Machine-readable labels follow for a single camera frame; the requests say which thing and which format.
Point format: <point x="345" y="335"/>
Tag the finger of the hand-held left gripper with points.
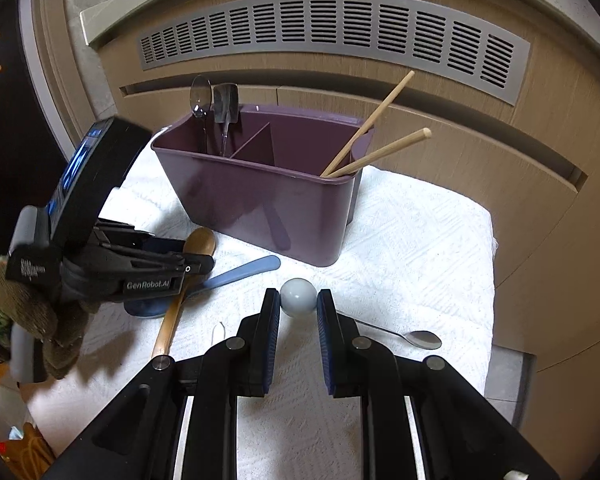
<point x="130" y="237"/>
<point x="180" y="264"/>

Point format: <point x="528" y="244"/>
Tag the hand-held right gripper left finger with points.
<point x="274" y="350"/>

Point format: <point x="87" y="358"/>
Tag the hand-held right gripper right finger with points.
<point x="325" y="350"/>

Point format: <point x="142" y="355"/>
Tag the wooden spoon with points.
<point x="200" y="246"/>

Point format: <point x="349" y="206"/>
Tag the white plastic spoon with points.
<point x="298" y="297"/>

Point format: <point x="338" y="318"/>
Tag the blue rice paddle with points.
<point x="240" y="271"/>

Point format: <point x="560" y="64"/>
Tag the small metal spoon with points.
<point x="422" y="339"/>

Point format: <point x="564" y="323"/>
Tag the purple plastic utensil holder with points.
<point x="260" y="195"/>

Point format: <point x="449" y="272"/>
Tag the round metal spoon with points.
<point x="200" y="92"/>

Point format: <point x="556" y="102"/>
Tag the metal serving spoon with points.
<point x="226" y="102"/>

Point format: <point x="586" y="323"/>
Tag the person's left hand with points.
<point x="25" y="315"/>

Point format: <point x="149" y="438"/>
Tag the small white plastic piece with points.
<point x="218" y="332"/>

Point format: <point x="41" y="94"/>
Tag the white textured towel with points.
<point x="420" y="260"/>

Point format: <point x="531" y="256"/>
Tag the long grey vent grille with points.
<point x="330" y="25"/>

